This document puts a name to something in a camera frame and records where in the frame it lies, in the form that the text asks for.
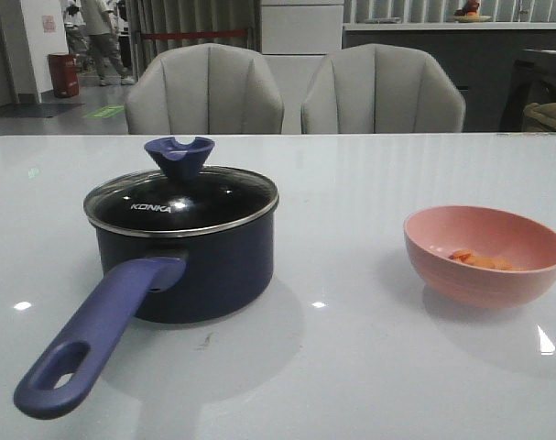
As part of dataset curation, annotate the fruit plate on counter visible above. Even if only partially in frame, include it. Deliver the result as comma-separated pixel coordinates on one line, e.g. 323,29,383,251
452,0,492,23

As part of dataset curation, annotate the olive cushion seat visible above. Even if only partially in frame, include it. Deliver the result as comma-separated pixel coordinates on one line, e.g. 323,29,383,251
522,102,556,132

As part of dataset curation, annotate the orange ham slices pile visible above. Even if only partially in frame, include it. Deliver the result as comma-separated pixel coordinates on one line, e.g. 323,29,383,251
448,248,521,271

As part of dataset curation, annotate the grey counter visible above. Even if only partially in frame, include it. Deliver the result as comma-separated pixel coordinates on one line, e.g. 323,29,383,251
343,23,556,132

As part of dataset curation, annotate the left beige upholstered chair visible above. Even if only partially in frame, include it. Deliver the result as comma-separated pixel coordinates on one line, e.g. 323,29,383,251
125,43,284,135

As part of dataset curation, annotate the dark blue saucepan purple handle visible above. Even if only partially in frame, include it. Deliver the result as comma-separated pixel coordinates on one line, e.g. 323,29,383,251
13,207,277,419

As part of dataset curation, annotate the red trash bin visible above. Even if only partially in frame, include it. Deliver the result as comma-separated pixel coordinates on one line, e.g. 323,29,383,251
48,53,80,98

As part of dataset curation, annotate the right beige upholstered chair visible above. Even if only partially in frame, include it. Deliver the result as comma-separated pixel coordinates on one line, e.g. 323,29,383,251
300,44,466,134

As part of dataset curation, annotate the white cabinet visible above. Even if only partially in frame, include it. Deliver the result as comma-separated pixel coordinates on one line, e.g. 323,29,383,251
260,1,344,134

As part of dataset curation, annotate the red barrier tape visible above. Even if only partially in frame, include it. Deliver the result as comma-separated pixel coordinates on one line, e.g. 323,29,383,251
140,28,248,40

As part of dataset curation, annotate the glass pot lid purple knob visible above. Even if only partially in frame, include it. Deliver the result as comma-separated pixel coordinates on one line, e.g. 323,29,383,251
83,137,278,238

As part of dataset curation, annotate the person in grey trousers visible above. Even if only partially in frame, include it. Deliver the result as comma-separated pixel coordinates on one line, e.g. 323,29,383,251
81,0,136,86

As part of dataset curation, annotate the beige upholstered chair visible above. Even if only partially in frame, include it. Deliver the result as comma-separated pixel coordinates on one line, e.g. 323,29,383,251
125,43,284,135
300,44,466,134

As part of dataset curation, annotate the pink bowl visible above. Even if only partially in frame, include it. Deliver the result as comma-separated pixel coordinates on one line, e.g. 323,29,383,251
404,205,556,308

